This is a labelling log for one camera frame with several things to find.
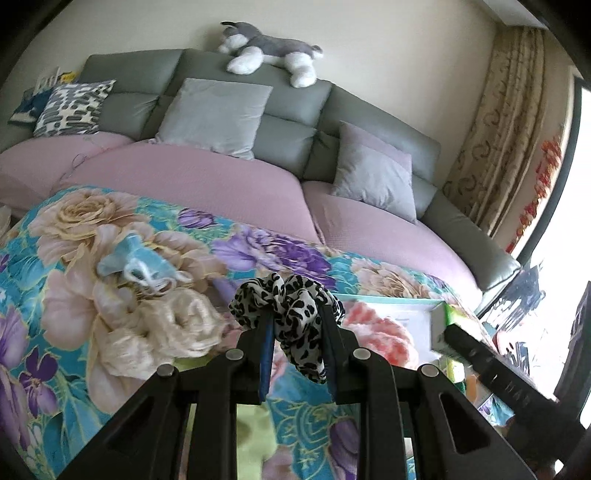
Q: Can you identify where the clothes drying rack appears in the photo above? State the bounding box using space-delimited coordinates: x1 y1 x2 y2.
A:
480 265 555 365

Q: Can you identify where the black white patterned cushion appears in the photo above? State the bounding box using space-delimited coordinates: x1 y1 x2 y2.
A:
33 79 116 138

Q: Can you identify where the red hanging decoration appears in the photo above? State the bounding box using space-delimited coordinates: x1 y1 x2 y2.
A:
505 124 568 254

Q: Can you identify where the lilac cushion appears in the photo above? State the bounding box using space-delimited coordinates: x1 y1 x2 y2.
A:
338 121 413 176

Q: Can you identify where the yellow-green cloth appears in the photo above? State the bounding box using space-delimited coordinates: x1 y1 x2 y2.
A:
175 355 278 480

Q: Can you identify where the grey sofa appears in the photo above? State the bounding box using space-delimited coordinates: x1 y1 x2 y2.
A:
81 48 522 315

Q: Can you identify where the dark object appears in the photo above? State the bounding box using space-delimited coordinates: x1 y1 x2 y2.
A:
554 281 591 411

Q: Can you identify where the grey white plush dog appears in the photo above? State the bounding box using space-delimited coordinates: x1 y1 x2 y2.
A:
218 21 323 88

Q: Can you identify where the leopard print scrunchie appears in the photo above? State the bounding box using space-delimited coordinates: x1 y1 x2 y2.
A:
229 272 346 385

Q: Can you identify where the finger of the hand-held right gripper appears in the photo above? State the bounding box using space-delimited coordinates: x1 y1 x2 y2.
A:
443 324 491 372

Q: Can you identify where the pink white striped towel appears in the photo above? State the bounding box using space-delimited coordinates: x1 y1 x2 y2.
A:
344 300 419 370

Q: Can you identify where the blue floral blanket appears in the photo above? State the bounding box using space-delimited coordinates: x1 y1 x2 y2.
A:
0 185 513 480

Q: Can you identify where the stack of books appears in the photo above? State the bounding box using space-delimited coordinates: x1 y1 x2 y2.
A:
9 67 77 124

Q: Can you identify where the beige mesh scrunchie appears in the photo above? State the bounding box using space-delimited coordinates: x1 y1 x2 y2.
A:
92 287 228 380

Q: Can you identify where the pink sofa seat cover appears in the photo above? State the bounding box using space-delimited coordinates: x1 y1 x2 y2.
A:
53 141 324 245
300 180 476 296
0 131 132 213

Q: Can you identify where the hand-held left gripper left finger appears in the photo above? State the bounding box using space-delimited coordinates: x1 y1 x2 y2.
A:
58 309 278 480

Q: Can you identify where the blue face mask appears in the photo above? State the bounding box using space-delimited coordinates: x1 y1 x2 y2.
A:
96 234 195 296

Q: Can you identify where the grey cushion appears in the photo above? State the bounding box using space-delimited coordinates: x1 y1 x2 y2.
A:
330 143 419 225
148 78 274 161

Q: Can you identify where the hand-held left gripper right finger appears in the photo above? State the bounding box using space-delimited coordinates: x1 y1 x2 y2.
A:
318 302 539 480

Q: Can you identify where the beige patterned curtain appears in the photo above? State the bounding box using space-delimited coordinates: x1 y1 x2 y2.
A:
443 25 573 241

